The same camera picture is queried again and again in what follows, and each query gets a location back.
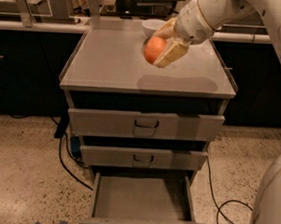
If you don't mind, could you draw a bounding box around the black cable left floor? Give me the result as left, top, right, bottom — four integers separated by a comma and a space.
47, 116, 97, 192

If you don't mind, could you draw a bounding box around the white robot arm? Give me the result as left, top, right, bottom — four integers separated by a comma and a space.
154, 0, 281, 224

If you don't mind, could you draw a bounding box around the grey open bottom drawer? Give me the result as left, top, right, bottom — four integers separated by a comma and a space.
78, 173, 198, 224

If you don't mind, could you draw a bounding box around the white counter rail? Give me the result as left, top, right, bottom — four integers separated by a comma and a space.
0, 21, 272, 44

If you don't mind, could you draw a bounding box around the blue power box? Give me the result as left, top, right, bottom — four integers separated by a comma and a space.
70, 136, 81, 158

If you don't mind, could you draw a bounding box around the grey top drawer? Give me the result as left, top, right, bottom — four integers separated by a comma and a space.
68, 108, 224, 141

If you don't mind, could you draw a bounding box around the steel table back left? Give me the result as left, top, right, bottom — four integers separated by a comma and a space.
0, 0, 76, 24

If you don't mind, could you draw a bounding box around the orange fruit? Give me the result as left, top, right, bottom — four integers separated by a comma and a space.
143, 37, 167, 63

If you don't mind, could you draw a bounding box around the grey metal drawer cabinet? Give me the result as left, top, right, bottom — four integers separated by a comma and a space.
61, 20, 237, 176

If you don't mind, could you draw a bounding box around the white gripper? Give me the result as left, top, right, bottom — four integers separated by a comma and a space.
152, 0, 214, 68

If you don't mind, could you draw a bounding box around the black cable floor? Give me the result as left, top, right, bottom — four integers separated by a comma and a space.
203, 156, 256, 224
47, 116, 97, 192

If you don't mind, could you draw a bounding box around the grey middle drawer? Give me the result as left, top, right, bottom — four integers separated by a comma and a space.
81, 146, 208, 171

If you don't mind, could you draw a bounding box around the white ceramic bowl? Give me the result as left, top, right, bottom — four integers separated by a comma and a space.
142, 19, 165, 37

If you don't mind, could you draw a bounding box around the black cable right floor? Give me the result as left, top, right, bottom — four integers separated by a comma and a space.
203, 156, 256, 224

